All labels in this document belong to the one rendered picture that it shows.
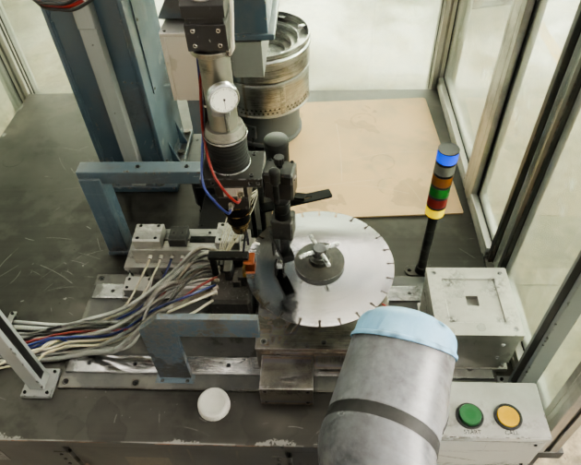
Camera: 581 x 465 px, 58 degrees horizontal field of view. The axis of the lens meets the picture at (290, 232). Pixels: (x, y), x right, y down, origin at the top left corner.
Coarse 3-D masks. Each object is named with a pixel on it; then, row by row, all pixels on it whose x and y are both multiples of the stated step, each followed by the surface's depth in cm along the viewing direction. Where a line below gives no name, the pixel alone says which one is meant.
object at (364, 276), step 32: (320, 224) 126; (352, 224) 126; (256, 256) 120; (352, 256) 119; (384, 256) 119; (256, 288) 114; (288, 288) 114; (320, 288) 113; (352, 288) 113; (384, 288) 113; (288, 320) 108; (320, 320) 108; (352, 320) 107
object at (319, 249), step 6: (312, 234) 117; (312, 240) 116; (318, 246) 114; (324, 246) 114; (330, 246) 115; (312, 252) 114; (318, 252) 113; (324, 252) 113; (300, 258) 113; (318, 258) 114; (324, 258) 112; (330, 264) 112
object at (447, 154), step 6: (444, 144) 112; (450, 144) 112; (438, 150) 111; (444, 150) 110; (450, 150) 110; (456, 150) 110; (438, 156) 111; (444, 156) 110; (450, 156) 109; (456, 156) 110; (438, 162) 112; (444, 162) 111; (450, 162) 111; (456, 162) 112
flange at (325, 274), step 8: (304, 248) 120; (312, 248) 120; (336, 248) 119; (296, 256) 118; (312, 256) 116; (328, 256) 116; (336, 256) 118; (296, 264) 117; (304, 264) 116; (312, 264) 116; (320, 264) 115; (336, 264) 116; (344, 264) 117; (304, 272) 115; (312, 272) 115; (320, 272) 115; (328, 272) 115; (336, 272) 115; (312, 280) 114; (320, 280) 114; (328, 280) 114
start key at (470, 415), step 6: (462, 408) 99; (468, 408) 98; (474, 408) 98; (462, 414) 98; (468, 414) 98; (474, 414) 98; (480, 414) 98; (462, 420) 97; (468, 420) 97; (474, 420) 97
